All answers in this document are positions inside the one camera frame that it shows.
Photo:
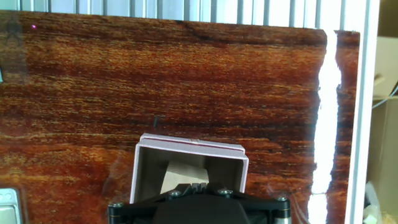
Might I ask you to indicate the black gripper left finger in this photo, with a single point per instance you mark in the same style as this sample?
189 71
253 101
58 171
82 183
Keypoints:
136 210

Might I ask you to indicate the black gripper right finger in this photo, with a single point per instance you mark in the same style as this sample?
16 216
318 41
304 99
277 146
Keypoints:
264 207

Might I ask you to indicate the light wooden cube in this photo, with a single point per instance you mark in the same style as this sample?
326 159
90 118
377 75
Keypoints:
183 177

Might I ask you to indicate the pink cardboard box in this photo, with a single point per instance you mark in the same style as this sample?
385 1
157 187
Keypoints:
186 144

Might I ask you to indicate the open cardboard box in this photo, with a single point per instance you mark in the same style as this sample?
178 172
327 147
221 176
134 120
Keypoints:
385 140

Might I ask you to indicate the wood grain table mat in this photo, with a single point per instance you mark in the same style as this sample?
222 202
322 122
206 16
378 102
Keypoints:
155 87

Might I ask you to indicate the silver digital scale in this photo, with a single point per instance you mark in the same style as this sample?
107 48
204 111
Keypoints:
9 208

